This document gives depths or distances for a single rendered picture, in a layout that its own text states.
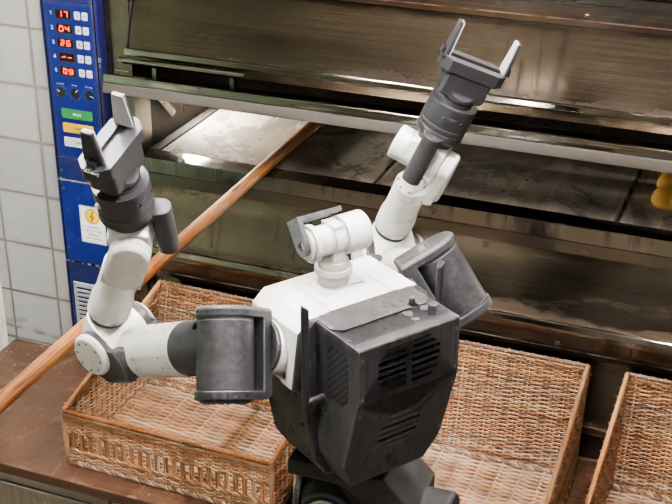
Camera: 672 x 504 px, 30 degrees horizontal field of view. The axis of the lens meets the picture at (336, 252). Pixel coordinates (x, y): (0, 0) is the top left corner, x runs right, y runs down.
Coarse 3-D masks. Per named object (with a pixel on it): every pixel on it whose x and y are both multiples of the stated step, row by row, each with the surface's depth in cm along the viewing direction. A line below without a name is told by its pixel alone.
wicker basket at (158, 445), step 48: (192, 288) 322; (96, 384) 304; (144, 384) 327; (192, 384) 327; (96, 432) 291; (144, 432) 285; (192, 432) 310; (240, 432) 309; (144, 480) 291; (192, 480) 285; (240, 480) 292; (288, 480) 286
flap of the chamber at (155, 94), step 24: (144, 96) 290; (168, 96) 287; (192, 96) 285; (288, 96) 292; (312, 96) 294; (312, 120) 276; (336, 120) 274; (360, 120) 272; (480, 120) 279; (480, 144) 263; (504, 144) 261; (528, 144) 259; (552, 144) 258; (648, 144) 266; (648, 168) 251
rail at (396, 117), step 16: (112, 80) 292; (128, 80) 290; (144, 80) 289; (160, 80) 288; (224, 96) 282; (240, 96) 281; (256, 96) 279; (272, 96) 278; (336, 112) 273; (352, 112) 272; (368, 112) 270; (384, 112) 269; (480, 128) 262; (496, 128) 261; (512, 128) 261; (560, 144) 257; (576, 144) 256; (592, 144) 254; (608, 144) 253; (624, 144) 252
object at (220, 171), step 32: (160, 160) 314; (192, 160) 313; (224, 160) 313; (288, 192) 303; (320, 192) 300; (352, 192) 297; (384, 192) 295; (480, 224) 287; (512, 224) 284; (544, 224) 281; (576, 224) 279; (608, 224) 279
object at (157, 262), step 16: (304, 128) 325; (288, 144) 315; (272, 160) 306; (256, 176) 298; (240, 192) 290; (208, 208) 280; (224, 208) 283; (192, 224) 272; (208, 224) 276; (192, 240) 270; (160, 256) 258; (80, 320) 235; (64, 336) 229; (48, 352) 224; (64, 352) 226; (32, 368) 219; (48, 368) 222; (16, 384) 215; (32, 384) 218; (0, 400) 210
